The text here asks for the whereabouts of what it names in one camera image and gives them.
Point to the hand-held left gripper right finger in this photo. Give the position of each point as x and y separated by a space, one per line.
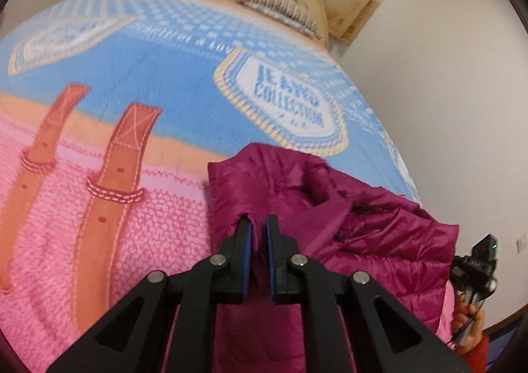
271 249

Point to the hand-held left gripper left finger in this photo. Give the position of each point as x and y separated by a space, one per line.
246 249

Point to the magenta puffer jacket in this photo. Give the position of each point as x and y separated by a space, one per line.
371 232

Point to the person's right forearm red sleeve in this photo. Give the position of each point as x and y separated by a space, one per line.
476 356

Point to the person's right hand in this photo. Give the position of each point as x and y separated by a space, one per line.
476 327

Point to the pink and blue printed bedspread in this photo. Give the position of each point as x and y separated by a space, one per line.
123 67

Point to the striped pillow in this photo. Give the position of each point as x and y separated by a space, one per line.
276 5

